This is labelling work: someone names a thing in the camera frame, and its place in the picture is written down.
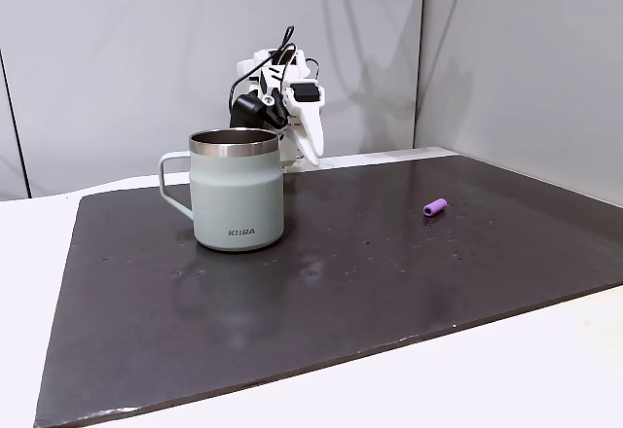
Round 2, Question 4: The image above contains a purple pen grip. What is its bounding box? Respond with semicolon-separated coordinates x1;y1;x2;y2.
422;197;449;218

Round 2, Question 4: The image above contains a pale green steel mug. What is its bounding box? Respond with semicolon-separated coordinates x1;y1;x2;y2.
158;127;285;253

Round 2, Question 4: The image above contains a dark grey table mat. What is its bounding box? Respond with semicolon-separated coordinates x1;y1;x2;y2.
32;152;623;428

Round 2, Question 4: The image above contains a black white camera mount bracket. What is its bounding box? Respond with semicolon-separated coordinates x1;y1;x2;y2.
258;88;289;130

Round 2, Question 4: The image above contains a black camera cable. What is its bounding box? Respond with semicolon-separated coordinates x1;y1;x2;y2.
227;25;297;114

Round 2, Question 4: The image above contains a black oval camera box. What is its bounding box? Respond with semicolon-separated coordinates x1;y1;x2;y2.
229;92;268;130

